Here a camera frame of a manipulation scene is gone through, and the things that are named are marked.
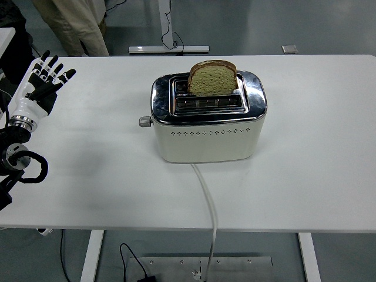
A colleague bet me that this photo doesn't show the black hanging cable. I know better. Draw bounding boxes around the black hanging cable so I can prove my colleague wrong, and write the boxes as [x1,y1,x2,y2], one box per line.
[59,229,73,282]

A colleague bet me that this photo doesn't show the thin black cable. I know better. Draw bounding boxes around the thin black cable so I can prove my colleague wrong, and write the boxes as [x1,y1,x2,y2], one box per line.
[160,0,185,56]

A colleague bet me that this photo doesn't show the white side table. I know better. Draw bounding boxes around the white side table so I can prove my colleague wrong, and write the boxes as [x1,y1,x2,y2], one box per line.
[0,27,16,58]

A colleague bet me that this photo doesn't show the black cloth-covered object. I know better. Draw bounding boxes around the black cloth-covered object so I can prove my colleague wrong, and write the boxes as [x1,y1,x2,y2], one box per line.
[0,0,33,86]

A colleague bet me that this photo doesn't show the black power adapter with cable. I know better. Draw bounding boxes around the black power adapter with cable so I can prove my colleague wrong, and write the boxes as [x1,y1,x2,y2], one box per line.
[119,243,158,282]

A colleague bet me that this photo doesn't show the cream and chrome toaster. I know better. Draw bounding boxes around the cream and chrome toaster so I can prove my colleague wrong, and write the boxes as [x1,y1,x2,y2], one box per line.
[138,69,268,164]

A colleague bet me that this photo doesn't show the person's legs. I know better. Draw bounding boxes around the person's legs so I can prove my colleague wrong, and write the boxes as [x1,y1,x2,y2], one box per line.
[31,0,110,57]

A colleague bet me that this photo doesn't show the brown bread slice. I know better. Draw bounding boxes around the brown bread slice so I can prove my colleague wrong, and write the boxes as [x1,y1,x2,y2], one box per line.
[187,59,239,97]

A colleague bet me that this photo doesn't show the grey metal plate with screws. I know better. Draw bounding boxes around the grey metal plate with screws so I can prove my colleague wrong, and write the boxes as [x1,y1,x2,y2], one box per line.
[126,256,274,282]

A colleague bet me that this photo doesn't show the white background table leg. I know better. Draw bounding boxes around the white background table leg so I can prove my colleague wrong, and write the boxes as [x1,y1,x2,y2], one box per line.
[128,0,210,54]

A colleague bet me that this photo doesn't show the white toaster power cord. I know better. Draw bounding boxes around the white toaster power cord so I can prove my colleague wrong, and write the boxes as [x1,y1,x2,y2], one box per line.
[190,163,218,279]

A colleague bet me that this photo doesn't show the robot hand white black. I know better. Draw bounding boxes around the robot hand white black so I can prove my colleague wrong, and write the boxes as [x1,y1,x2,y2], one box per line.
[10,50,77,120]

